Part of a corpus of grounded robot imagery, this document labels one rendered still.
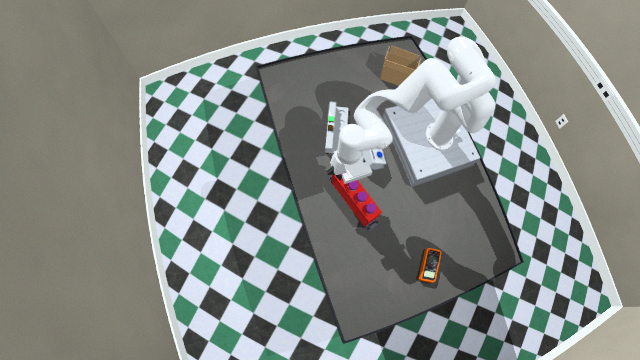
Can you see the brown cardboard box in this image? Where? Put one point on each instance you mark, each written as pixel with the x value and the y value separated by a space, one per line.
pixel 397 74

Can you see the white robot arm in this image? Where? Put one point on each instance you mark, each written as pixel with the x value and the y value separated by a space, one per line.
pixel 430 80

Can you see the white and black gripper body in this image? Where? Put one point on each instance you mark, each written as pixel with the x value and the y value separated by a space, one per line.
pixel 339 167

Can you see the orange digital multimeter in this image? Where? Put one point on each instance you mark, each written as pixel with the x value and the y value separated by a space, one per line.
pixel 430 265

